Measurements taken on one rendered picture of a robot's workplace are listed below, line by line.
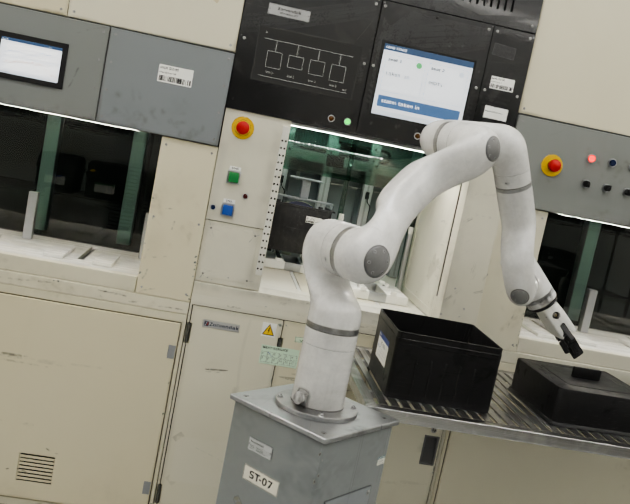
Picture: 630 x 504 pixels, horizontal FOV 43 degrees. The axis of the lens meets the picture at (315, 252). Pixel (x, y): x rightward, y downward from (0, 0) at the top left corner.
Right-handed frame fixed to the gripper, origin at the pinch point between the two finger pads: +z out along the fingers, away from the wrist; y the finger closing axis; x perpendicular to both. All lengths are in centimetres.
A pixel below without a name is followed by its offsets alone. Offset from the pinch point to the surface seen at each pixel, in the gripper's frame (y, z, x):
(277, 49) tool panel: 43, -110, 17
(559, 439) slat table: -22.3, 6.6, 19.9
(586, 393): -14.0, 5.6, 6.3
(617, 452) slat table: -22.9, 18.3, 9.5
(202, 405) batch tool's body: 43, -33, 98
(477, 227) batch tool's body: 35.2, -32.4, -3.6
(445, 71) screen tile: 41, -77, -22
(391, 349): -8, -32, 41
